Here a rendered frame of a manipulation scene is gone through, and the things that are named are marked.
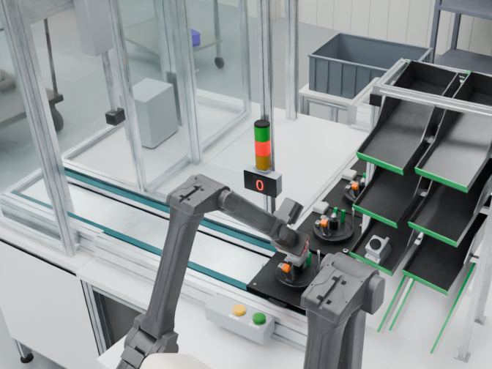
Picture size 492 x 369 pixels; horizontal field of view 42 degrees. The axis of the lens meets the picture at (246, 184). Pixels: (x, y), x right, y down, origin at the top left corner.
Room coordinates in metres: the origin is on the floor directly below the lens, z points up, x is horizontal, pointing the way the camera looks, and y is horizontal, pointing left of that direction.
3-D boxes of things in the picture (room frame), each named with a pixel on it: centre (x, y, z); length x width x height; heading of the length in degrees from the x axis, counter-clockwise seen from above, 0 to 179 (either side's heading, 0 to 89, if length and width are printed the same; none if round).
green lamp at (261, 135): (1.72, -0.06, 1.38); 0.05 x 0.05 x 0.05
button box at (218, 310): (1.38, 0.04, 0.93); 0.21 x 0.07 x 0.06; 56
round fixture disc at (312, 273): (1.52, -0.15, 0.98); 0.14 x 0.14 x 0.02
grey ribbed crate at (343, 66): (3.56, -0.78, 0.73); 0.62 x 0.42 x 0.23; 56
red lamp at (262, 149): (1.72, -0.06, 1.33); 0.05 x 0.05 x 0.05
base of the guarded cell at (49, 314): (2.49, 0.48, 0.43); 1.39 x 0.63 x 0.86; 146
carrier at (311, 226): (1.73, -0.29, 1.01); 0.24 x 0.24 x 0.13; 56
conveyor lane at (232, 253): (1.70, 0.09, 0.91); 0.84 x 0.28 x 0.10; 56
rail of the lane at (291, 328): (1.54, 0.16, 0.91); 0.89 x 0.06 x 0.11; 56
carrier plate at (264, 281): (1.52, -0.15, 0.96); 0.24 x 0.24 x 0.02; 56
